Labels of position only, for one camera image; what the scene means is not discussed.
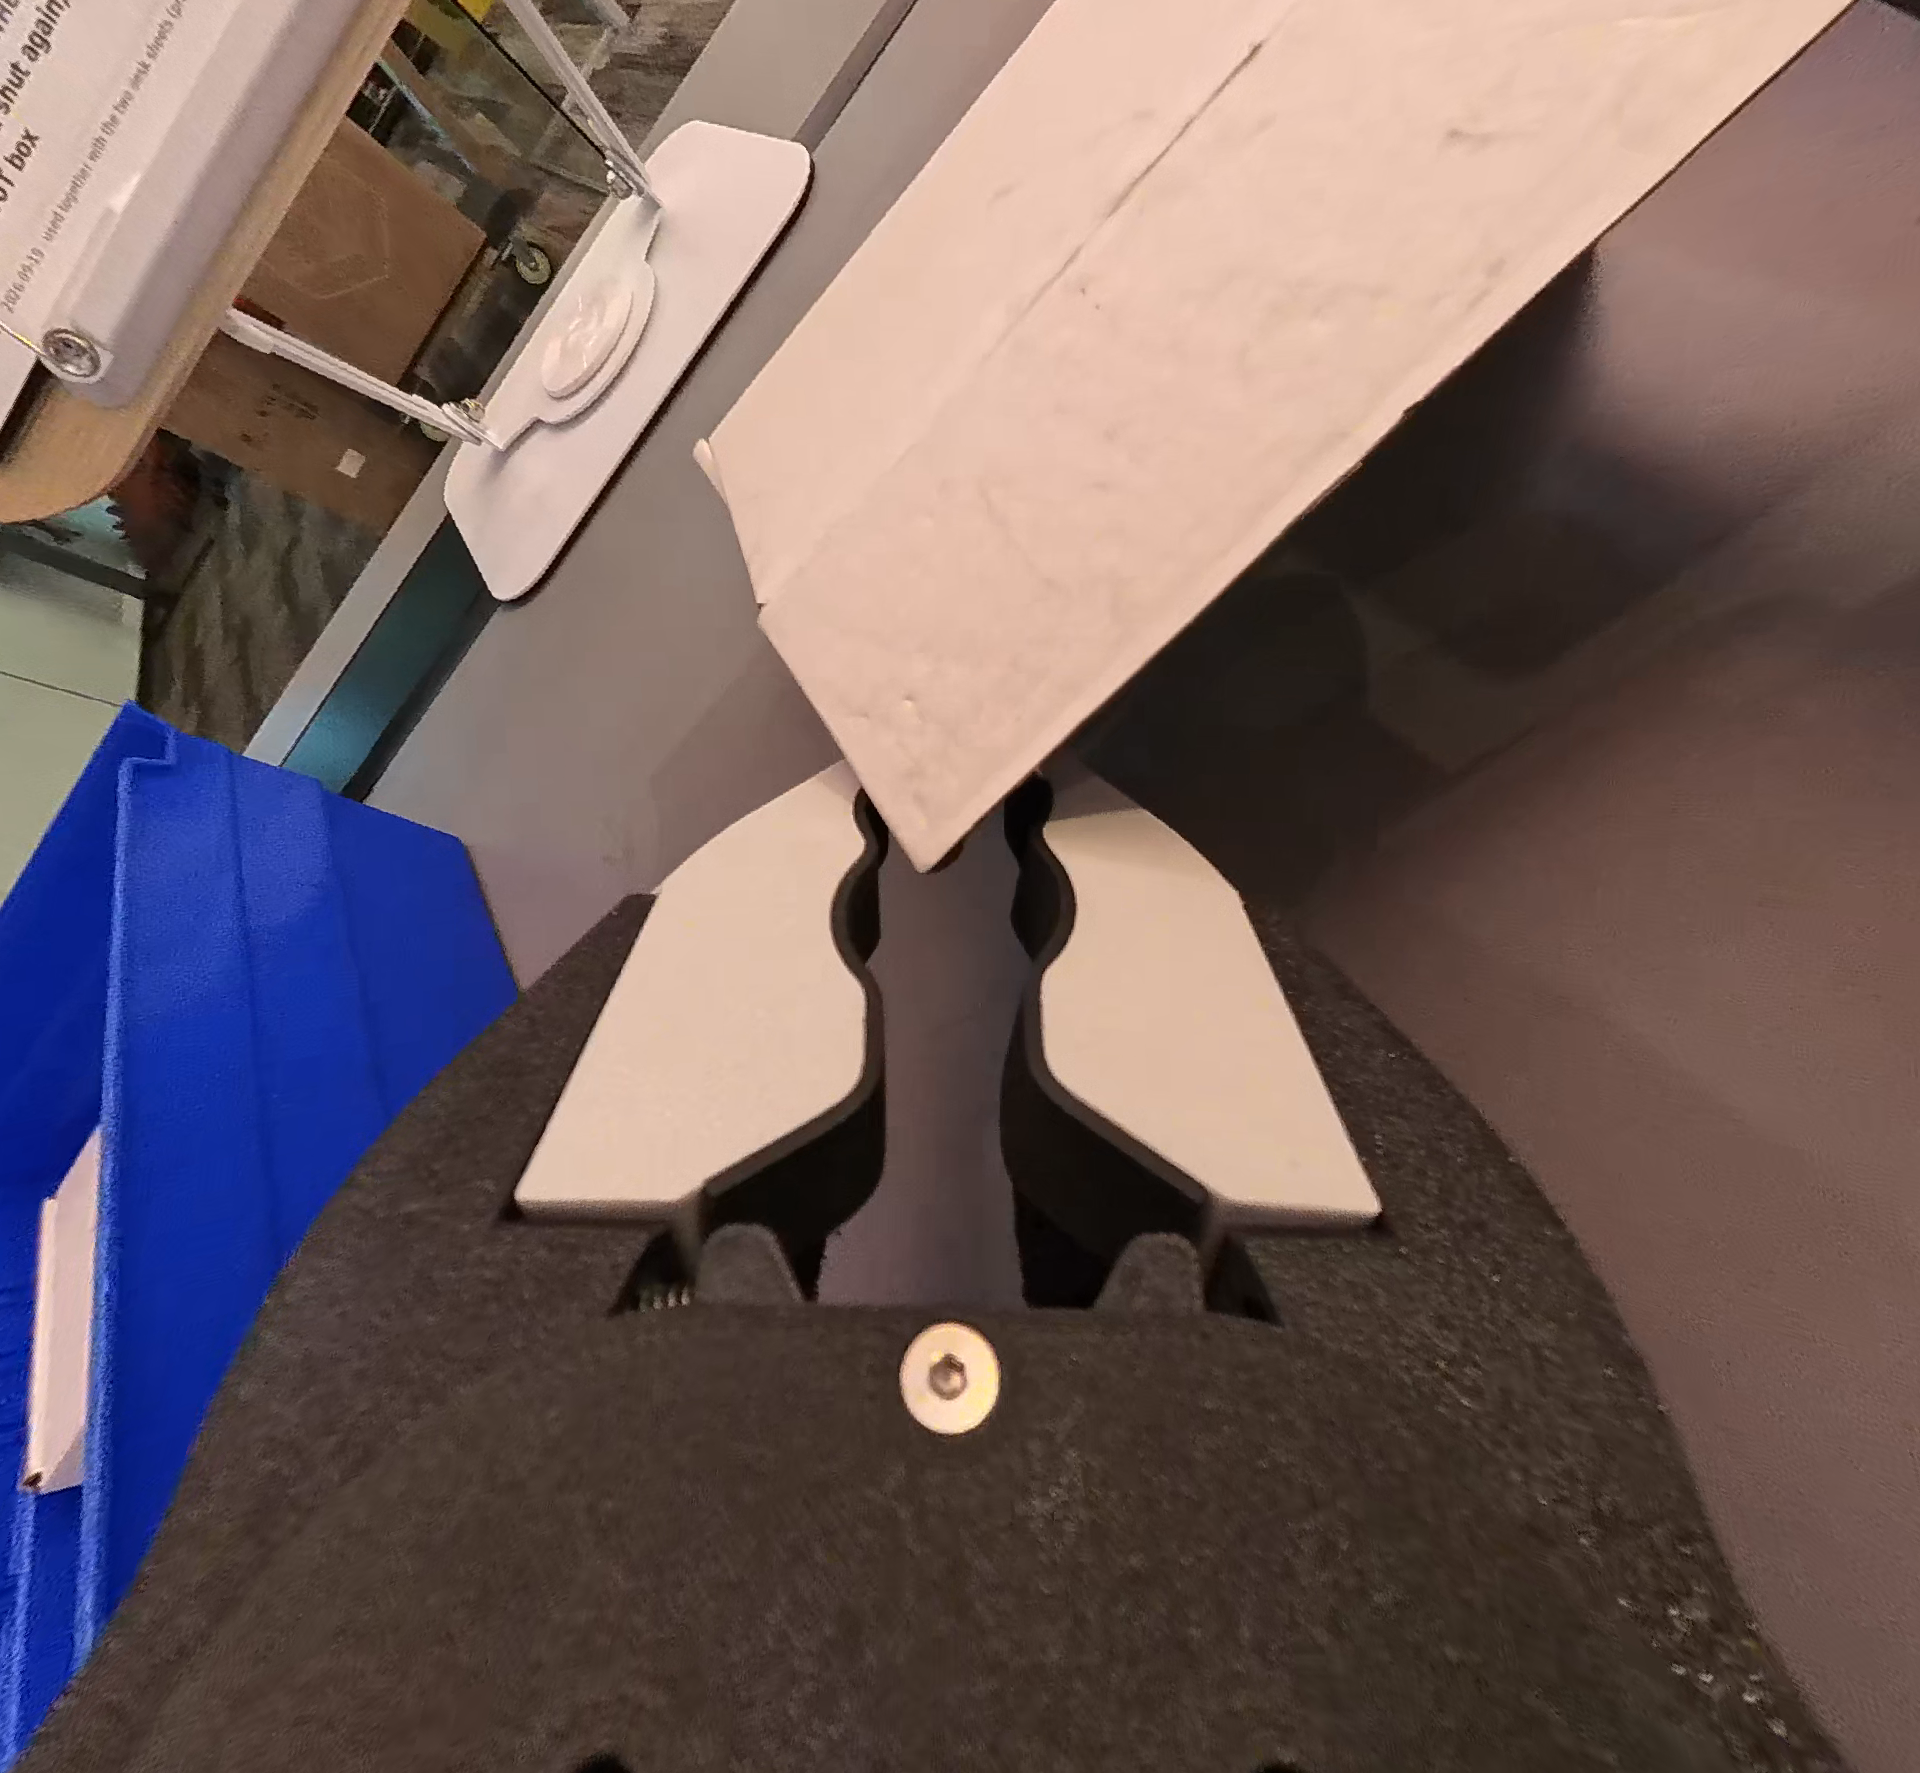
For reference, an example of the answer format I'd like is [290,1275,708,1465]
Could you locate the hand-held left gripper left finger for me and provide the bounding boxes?
[512,759,890,1308]

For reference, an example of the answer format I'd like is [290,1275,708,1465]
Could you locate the brown cardboard box white label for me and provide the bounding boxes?
[157,334,451,533]

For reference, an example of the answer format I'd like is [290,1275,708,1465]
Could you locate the white printed instruction sheet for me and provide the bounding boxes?
[0,0,451,412]

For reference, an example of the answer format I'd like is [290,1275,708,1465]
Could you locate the white sign stand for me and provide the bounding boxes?
[36,0,814,603]

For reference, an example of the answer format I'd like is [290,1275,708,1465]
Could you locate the blue plastic bin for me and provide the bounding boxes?
[0,700,518,1716]

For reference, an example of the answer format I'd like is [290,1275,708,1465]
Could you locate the white cardboard mailer box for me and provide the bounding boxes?
[692,0,1920,874]

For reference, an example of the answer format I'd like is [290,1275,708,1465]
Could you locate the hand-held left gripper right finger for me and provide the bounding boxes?
[1003,769,1382,1302]

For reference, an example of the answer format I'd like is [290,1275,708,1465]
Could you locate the white bin label card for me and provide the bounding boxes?
[22,1127,107,1498]

